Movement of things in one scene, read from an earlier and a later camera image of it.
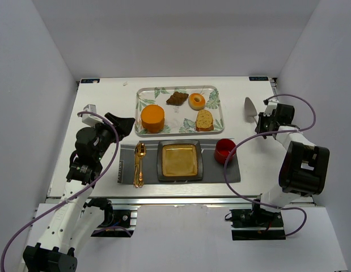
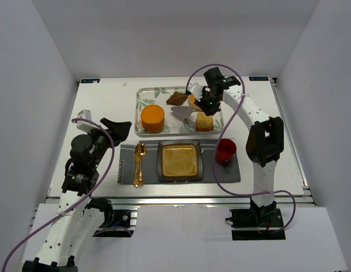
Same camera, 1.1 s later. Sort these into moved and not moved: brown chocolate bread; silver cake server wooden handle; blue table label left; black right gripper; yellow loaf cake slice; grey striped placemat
Moved: silver cake server wooden handle; black right gripper
Not moved: blue table label left; grey striped placemat; brown chocolate bread; yellow loaf cake slice
